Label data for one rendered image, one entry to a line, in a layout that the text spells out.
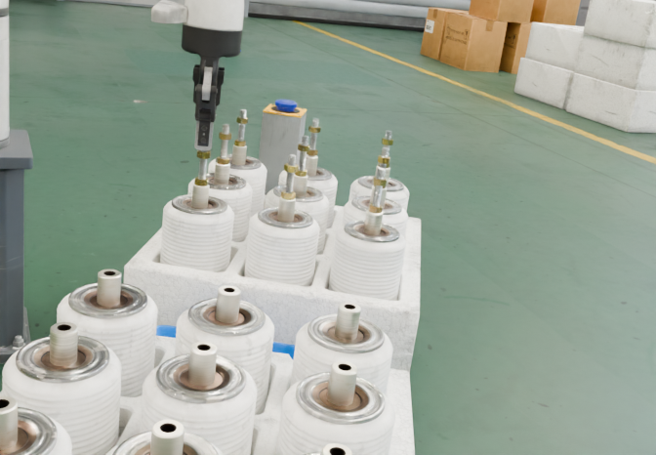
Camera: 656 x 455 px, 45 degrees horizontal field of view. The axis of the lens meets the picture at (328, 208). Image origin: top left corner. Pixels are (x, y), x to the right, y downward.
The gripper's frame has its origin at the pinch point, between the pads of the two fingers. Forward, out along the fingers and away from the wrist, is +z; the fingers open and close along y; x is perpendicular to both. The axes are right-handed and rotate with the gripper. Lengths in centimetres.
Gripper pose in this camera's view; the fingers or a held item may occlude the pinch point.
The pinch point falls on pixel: (204, 134)
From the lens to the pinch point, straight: 107.9
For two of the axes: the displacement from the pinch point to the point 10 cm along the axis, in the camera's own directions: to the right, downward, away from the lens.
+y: -1.0, -3.2, 9.4
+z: -1.3, 9.4, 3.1
